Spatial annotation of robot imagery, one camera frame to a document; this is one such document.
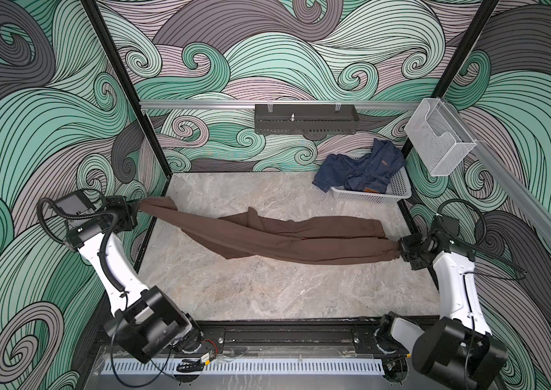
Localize brown trousers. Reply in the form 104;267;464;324
138;198;402;266

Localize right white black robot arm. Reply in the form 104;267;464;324
382;230;509;389

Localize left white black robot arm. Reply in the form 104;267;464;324
56;190;202;363

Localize navy blue trousers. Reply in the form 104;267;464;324
312;140;406;193

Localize white plastic laundry basket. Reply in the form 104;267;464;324
330;167;412;204

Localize left black corrugated cable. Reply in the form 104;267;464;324
35;188;128;293

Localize black corrugated cable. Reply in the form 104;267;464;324
35;188;128;293
436;197;529;282

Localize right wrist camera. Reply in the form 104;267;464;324
431;214;460;239

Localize right black corrugated cable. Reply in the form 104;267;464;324
436;197;529;282

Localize black left corner post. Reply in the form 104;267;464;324
80;0;172;180

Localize black corner post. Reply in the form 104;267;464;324
80;0;172;180
400;0;501;159

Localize black right corner post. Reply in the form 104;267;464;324
400;0;501;159

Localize clear plastic wall bin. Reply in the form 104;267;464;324
405;98;476;177

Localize aluminium right rail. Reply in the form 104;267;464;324
446;103;551;249

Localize aluminium rail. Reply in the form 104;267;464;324
140;99;420;112
446;103;551;249

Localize aluminium rear rail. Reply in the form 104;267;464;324
140;99;420;112

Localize white slotted cable duct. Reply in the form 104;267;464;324
101;357;384;376

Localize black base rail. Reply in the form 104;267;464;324
94;318;481;354

